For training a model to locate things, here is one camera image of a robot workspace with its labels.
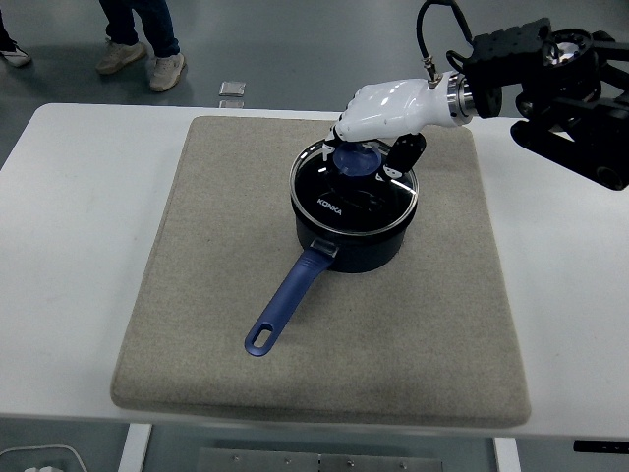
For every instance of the grey metal plate with screws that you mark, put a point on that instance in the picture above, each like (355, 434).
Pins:
(255, 462)

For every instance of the glass lid with blue knob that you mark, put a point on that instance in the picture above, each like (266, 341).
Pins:
(363, 206)

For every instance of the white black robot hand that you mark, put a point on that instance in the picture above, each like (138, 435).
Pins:
(393, 105)

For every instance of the beige fabric mat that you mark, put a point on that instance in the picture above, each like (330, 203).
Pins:
(417, 319)

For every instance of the person's legs with beige shoes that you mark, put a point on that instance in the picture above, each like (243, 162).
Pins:
(164, 29)

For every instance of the person's foot with white shoe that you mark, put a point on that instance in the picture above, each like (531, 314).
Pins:
(15, 56)

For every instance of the white table leg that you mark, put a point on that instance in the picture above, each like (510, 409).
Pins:
(133, 452)
(507, 457)

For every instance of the black table control panel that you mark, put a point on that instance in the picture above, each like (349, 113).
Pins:
(599, 446)

